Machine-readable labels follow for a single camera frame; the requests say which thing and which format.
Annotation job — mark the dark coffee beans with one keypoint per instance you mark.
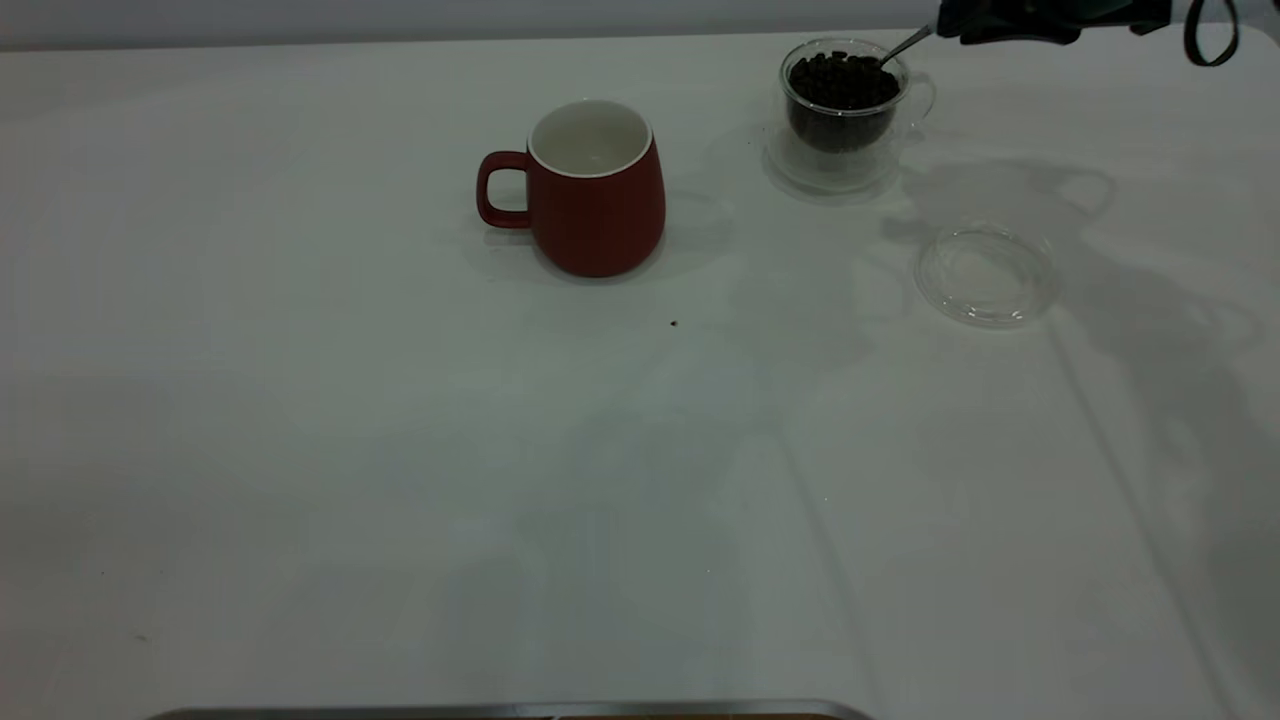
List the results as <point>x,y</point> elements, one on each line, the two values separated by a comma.
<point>838,90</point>

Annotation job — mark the clear round glass dish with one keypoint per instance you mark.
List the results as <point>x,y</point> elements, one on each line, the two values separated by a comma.
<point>985,305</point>

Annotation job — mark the clear glass cup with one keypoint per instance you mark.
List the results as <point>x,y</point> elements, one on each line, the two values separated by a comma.
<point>830,172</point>

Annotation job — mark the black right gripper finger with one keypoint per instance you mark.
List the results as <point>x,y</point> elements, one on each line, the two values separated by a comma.
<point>1100,12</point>
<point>1020,34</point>

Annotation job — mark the red ceramic mug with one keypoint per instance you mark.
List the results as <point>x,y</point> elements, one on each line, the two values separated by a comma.
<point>600,225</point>

